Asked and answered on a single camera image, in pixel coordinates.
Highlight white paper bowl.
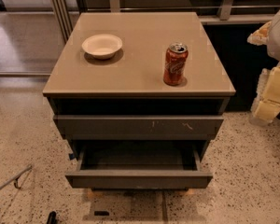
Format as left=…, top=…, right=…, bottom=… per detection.
left=81, top=34, right=122, bottom=60

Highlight grey metal rod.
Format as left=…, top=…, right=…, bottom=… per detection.
left=0, top=164, right=33, bottom=190

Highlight metal railing frame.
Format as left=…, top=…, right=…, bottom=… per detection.
left=50, top=0, right=280, bottom=39

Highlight orange soda can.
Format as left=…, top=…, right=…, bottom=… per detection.
left=163, top=42, right=189, bottom=86

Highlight grey drawer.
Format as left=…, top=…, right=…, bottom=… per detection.
left=53, top=115, right=223, bottom=140
left=65, top=142, right=213, bottom=189

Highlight grey drawer cabinet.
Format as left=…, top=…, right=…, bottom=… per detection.
left=42, top=11, right=237, bottom=192

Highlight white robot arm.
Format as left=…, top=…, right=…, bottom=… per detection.
left=247, top=10, right=280, bottom=126

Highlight grey top drawer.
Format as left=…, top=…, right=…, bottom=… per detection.
left=53, top=115, right=223, bottom=140

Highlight black caster wheel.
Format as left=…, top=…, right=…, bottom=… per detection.
left=47, top=211, right=57, bottom=224

